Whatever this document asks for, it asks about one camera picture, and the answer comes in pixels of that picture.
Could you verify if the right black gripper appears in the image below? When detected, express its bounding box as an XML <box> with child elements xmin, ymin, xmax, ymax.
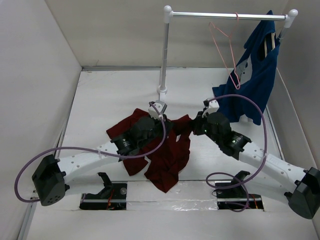
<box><xmin>189</xmin><ymin>110</ymin><xmax>222</xmax><ymax>145</ymax></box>

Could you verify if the dark red t-shirt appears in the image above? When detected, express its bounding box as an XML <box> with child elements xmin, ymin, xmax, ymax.
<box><xmin>106</xmin><ymin>108</ymin><xmax>192</xmax><ymax>193</ymax></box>

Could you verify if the pink wire hanger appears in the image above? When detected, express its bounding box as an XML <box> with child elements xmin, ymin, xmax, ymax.
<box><xmin>208</xmin><ymin>12</ymin><xmax>241</xmax><ymax>90</ymax></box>

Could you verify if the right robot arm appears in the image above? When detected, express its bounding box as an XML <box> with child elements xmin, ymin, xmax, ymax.
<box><xmin>192</xmin><ymin>111</ymin><xmax>320</xmax><ymax>220</ymax></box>

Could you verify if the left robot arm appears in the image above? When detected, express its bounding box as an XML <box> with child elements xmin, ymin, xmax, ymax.
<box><xmin>32</xmin><ymin>115</ymin><xmax>174</xmax><ymax>206</ymax></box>

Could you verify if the blue t-shirt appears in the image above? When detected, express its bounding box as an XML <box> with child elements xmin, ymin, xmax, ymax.
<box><xmin>212</xmin><ymin>20</ymin><xmax>280</xmax><ymax>125</ymax></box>

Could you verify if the wooden hanger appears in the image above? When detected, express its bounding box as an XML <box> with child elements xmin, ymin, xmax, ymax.
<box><xmin>262</xmin><ymin>32</ymin><xmax>276</xmax><ymax>58</ymax></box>

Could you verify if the white clothes rack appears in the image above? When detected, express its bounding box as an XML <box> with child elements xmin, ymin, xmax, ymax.
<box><xmin>157</xmin><ymin>5</ymin><xmax>299</xmax><ymax>102</ymax></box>

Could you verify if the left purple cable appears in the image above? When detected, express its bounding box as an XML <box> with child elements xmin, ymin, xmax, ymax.
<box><xmin>14</xmin><ymin>102</ymin><xmax>168</xmax><ymax>202</ymax></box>

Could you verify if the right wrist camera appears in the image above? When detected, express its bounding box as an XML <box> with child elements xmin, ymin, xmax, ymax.
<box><xmin>202</xmin><ymin>98</ymin><xmax>220</xmax><ymax>118</ymax></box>

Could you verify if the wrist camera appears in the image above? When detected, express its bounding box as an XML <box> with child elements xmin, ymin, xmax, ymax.
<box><xmin>148</xmin><ymin>100</ymin><xmax>167</xmax><ymax>120</ymax></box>
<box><xmin>202</xmin><ymin>98</ymin><xmax>220</xmax><ymax>118</ymax></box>

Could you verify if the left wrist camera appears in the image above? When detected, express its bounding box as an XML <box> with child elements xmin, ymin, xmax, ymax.
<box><xmin>148</xmin><ymin>100</ymin><xmax>167</xmax><ymax>120</ymax></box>

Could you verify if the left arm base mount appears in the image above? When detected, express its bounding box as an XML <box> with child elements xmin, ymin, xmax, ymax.
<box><xmin>79</xmin><ymin>172</ymin><xmax>128</xmax><ymax>211</ymax></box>

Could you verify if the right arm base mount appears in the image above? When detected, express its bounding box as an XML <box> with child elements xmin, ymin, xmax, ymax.
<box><xmin>212</xmin><ymin>170</ymin><xmax>264</xmax><ymax>212</ymax></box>

